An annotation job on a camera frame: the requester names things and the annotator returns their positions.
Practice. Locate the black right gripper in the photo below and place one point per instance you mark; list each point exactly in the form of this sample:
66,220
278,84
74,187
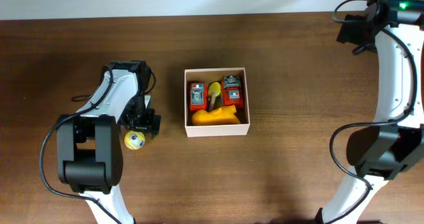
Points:
348,32

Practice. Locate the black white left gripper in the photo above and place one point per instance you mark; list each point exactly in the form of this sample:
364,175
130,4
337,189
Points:
152,123

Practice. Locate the yellow grey toy ball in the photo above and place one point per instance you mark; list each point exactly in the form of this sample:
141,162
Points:
134,140

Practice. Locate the red toy car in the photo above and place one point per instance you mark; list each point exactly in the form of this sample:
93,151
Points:
198,97

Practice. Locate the yellow wooden rattle drum toy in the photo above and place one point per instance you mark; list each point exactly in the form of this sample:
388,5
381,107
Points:
213,92

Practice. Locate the orange toy fish figure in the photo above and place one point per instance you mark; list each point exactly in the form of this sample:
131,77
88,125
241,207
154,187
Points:
225,115

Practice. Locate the red toy fire truck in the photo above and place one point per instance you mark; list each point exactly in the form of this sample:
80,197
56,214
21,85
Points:
232,91

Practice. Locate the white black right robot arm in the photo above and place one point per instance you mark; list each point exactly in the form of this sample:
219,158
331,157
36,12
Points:
393,142

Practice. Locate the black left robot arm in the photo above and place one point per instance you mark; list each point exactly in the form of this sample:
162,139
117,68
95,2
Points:
90,158

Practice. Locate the white open cardboard box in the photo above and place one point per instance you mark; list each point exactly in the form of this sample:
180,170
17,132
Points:
208,76

